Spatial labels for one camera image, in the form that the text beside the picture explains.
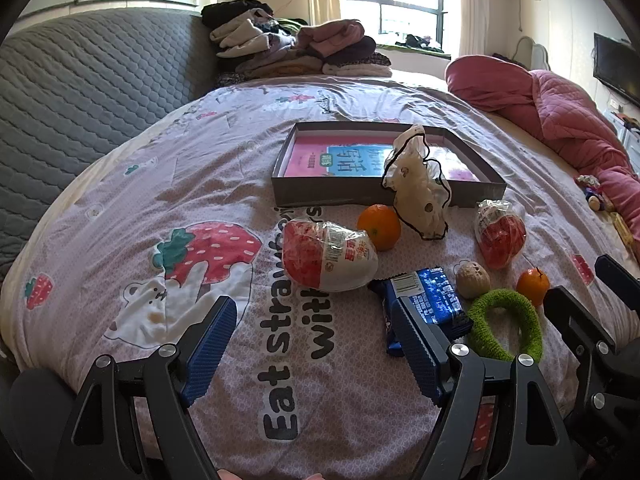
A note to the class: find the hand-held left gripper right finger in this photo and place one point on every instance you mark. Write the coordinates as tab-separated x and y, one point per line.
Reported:
415	340

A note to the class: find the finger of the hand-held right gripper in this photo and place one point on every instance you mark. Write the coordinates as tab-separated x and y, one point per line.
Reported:
615	272
570	315

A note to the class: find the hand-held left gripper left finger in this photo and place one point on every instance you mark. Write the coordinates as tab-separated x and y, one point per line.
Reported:
212	345

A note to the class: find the small orange with stem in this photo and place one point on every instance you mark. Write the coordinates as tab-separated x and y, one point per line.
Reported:
532	287

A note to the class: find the blue cookie packet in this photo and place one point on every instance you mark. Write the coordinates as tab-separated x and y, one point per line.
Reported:
435	295

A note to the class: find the walnut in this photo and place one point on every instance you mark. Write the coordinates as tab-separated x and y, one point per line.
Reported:
472	280

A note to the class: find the small red white toy egg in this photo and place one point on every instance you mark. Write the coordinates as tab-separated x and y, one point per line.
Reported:
500	240

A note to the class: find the large orange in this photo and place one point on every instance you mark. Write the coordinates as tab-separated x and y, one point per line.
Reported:
377	230

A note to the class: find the large red white toy egg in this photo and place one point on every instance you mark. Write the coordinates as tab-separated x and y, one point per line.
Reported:
325	260

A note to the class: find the sheer cream hair scrunchie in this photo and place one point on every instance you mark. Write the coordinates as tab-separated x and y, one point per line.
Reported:
417	195

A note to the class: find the shallow grey cardboard box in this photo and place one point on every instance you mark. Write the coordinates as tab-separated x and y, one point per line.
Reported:
325	190

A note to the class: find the yellow packet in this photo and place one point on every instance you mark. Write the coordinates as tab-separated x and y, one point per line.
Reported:
624	232

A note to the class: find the small colourful doll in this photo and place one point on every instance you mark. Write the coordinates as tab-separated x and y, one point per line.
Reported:
592	192

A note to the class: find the white cabinet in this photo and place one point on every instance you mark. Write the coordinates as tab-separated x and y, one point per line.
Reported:
627	135

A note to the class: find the printed strawberry bedsheet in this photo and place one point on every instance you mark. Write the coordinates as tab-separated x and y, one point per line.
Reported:
150	185

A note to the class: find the pink quilt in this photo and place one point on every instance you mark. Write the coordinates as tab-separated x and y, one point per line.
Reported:
550	105

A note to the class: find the black television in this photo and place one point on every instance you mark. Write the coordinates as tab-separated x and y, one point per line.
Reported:
615	67

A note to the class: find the white chair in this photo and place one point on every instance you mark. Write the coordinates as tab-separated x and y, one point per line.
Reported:
537	52

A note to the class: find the grey quilted headboard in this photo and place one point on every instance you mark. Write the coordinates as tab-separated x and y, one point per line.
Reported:
75	100

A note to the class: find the green windowsill cloth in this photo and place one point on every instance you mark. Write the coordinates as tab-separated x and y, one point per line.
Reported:
400	51

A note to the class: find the dark clothes on windowsill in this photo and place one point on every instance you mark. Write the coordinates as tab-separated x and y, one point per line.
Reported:
417	41

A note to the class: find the pile of folded clothes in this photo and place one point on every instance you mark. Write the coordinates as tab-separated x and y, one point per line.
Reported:
280	50

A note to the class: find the window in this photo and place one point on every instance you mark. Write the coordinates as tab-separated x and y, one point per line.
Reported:
400	15

